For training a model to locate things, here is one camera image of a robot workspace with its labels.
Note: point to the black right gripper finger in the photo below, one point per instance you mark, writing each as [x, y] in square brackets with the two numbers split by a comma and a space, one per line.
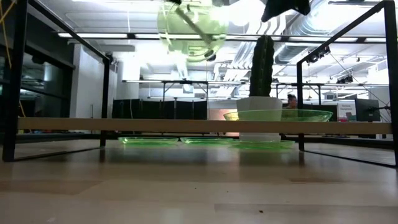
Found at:
[272, 9]

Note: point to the clear green striped plate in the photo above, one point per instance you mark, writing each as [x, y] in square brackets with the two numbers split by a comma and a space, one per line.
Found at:
[147, 140]
[206, 140]
[192, 31]
[304, 115]

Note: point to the wooden shelf with black legs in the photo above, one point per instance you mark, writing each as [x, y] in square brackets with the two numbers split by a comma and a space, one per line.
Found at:
[199, 126]

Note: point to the green cactus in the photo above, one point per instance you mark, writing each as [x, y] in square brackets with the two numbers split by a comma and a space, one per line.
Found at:
[261, 65]

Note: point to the person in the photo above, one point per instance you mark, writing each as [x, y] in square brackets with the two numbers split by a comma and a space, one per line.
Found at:
[292, 102]

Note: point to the white hexagonal plant pot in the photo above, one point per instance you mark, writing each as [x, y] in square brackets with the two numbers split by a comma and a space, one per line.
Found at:
[259, 104]

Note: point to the black partition panels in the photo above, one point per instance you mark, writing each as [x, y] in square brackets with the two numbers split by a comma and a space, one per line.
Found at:
[149, 109]

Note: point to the white sign poster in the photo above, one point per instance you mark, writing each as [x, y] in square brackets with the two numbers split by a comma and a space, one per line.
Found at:
[346, 112]

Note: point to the dark background monitor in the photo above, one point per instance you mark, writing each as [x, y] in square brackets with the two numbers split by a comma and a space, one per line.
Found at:
[367, 110]

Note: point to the black aluminium table frame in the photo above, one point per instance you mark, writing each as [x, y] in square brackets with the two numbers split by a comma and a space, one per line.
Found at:
[62, 137]

